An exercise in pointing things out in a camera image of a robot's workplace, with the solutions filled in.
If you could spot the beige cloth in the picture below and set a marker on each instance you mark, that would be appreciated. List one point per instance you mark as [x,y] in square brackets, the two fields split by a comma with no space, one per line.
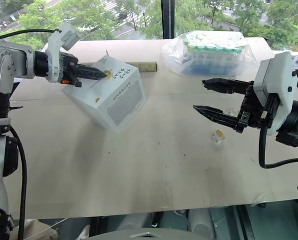
[39,230]

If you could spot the white cardboard box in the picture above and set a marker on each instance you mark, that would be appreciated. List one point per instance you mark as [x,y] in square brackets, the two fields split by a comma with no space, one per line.
[113,100]

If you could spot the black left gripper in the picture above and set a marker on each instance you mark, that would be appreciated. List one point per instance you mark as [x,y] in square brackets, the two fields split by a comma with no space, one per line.
[69,67]

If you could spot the dark window frame post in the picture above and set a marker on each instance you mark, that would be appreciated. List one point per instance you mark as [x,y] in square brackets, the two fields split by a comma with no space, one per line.
[168,18]

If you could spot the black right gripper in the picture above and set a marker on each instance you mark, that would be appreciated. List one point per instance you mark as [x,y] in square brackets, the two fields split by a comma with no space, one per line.
[254,112]

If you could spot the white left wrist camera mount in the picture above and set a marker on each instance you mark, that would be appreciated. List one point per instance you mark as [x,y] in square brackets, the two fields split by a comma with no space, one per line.
[54,42]

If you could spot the clear plastic bag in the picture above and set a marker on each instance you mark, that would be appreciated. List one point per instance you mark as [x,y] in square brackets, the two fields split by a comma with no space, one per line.
[171,60]

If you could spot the pack of green-capped bottles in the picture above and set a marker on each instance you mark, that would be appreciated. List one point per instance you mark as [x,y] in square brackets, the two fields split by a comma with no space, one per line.
[211,55]

